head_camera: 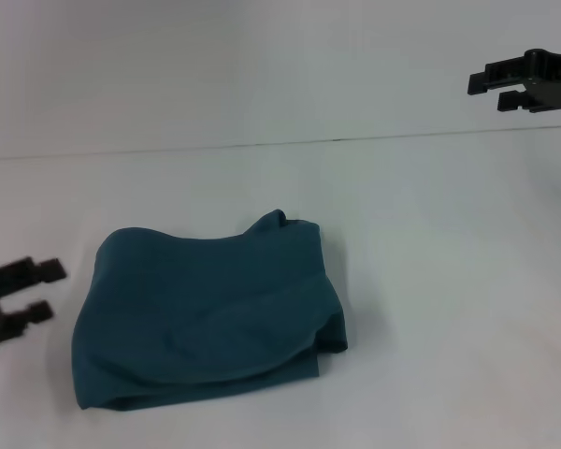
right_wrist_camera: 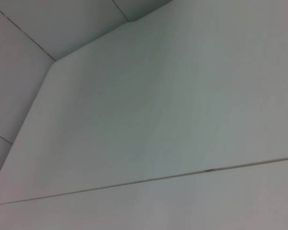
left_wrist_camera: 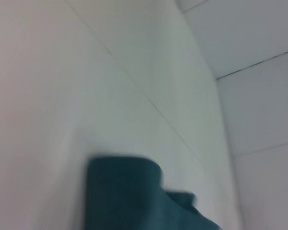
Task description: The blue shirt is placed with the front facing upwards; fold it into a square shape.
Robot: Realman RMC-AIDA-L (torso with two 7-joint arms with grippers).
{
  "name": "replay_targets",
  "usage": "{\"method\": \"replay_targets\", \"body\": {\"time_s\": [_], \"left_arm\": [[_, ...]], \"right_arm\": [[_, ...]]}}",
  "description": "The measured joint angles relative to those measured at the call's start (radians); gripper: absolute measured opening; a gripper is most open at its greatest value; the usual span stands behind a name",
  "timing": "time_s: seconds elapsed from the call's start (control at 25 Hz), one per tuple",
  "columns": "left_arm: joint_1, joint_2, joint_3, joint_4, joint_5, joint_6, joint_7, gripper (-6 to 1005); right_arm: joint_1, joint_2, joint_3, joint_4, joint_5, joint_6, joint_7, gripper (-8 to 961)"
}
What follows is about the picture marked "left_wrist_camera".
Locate teal t-shirt with FREE print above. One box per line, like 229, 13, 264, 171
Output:
86, 155, 223, 230

